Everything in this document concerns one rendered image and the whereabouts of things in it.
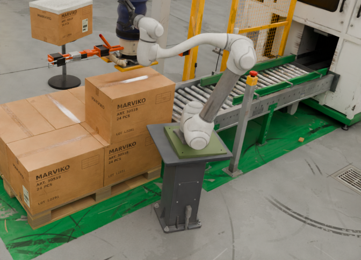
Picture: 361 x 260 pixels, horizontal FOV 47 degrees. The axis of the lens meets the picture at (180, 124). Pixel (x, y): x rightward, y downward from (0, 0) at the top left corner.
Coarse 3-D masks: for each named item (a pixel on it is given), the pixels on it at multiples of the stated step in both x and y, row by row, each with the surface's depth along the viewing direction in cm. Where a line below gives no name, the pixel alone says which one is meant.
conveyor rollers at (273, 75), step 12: (264, 72) 490; (276, 72) 490; (288, 72) 497; (300, 72) 497; (240, 84) 451; (264, 84) 460; (180, 96) 407; (192, 96) 419; (204, 96) 418; (228, 96) 420; (180, 108) 394; (228, 108) 398
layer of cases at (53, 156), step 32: (64, 96) 382; (0, 128) 326; (32, 128) 331; (64, 128) 336; (0, 160) 334; (32, 160) 296; (64, 160) 301; (96, 160) 322; (128, 160) 346; (160, 160) 373; (32, 192) 295; (64, 192) 316
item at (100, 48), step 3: (99, 45) 304; (102, 45) 306; (105, 45) 304; (96, 48) 299; (99, 48) 301; (102, 48) 301; (105, 48) 302; (108, 48) 301; (99, 51) 297; (102, 51) 297; (105, 51) 299; (108, 51) 300; (96, 54) 301; (99, 54) 298; (102, 54) 298; (105, 54) 300; (108, 54) 302
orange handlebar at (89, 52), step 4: (112, 48) 305; (116, 48) 307; (120, 48) 309; (80, 52) 293; (84, 52) 295; (88, 52) 293; (92, 52) 294; (96, 52) 297; (64, 56) 286; (88, 56) 294; (48, 60) 277; (52, 60) 277
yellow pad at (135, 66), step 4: (128, 64) 311; (132, 64) 313; (136, 64) 314; (152, 64) 321; (116, 68) 309; (120, 68) 306; (124, 68) 307; (128, 68) 308; (132, 68) 310; (136, 68) 313
